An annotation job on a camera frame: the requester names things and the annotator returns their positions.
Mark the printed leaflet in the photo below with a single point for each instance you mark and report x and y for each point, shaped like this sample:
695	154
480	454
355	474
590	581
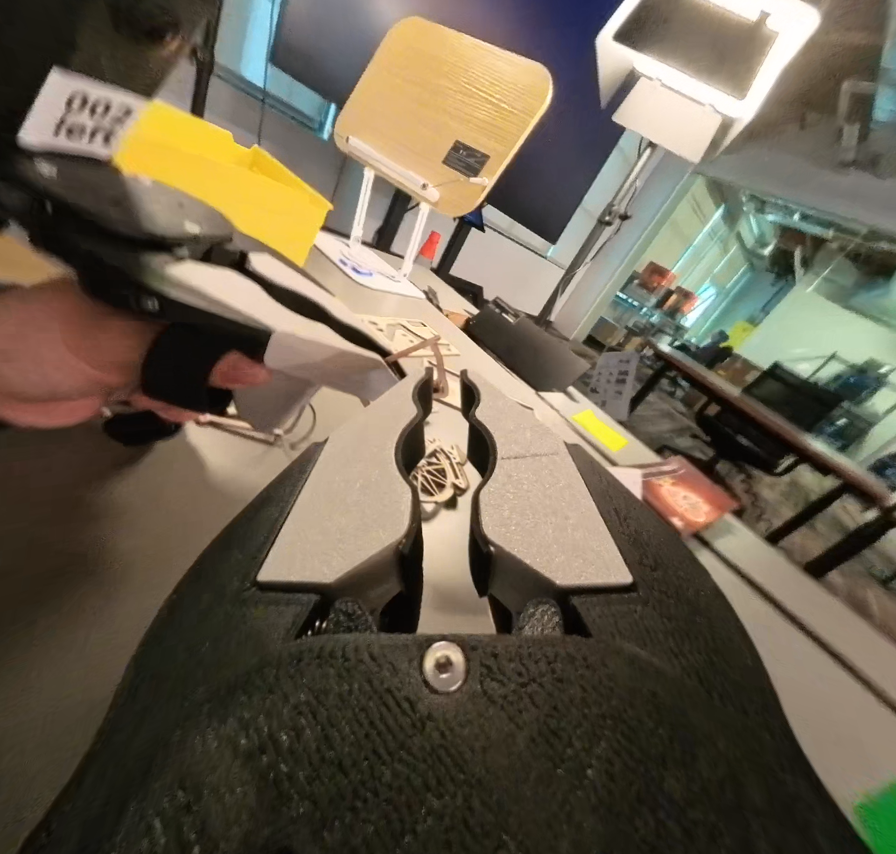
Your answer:
612	381

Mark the black cardboard box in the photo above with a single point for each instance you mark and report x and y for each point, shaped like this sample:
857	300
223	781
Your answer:
518	350

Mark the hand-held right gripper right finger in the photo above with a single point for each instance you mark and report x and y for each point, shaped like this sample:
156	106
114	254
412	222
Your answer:
553	518

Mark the black office chair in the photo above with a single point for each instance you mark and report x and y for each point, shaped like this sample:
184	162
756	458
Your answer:
791	395

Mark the person's left hand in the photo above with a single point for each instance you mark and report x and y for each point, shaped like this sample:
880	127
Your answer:
63	357

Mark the brown background table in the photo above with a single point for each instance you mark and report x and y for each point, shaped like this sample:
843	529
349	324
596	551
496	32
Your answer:
770	420

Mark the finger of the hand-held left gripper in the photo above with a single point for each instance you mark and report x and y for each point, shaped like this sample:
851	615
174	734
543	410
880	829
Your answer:
273	402
322	364

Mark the white studio light on stand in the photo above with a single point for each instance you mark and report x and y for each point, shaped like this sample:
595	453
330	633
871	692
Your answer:
665	115

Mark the green object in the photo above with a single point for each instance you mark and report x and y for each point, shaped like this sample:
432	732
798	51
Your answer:
878	822

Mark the red cup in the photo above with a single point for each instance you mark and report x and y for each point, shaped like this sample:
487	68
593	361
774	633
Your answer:
430	248

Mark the red and black booklet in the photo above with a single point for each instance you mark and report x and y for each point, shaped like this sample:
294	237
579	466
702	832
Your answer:
689	497

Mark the yellow sticky note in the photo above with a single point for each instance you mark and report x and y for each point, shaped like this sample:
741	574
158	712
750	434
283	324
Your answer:
598	430

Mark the wooden bicycle model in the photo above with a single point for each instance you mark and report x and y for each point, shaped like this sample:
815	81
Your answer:
437	476

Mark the wooden book stand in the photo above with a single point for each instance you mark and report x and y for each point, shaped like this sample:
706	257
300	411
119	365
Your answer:
448	97

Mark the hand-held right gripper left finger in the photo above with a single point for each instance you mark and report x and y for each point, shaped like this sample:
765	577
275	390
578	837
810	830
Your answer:
336	518

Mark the yellow plastic bin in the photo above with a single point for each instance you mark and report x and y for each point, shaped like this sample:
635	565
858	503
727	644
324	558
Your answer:
224	188

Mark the wooden parts sheet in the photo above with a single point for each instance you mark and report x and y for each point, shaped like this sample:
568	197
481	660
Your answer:
402	332

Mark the wooden bicycle frame part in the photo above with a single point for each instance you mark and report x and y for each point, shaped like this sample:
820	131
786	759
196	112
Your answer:
441	371

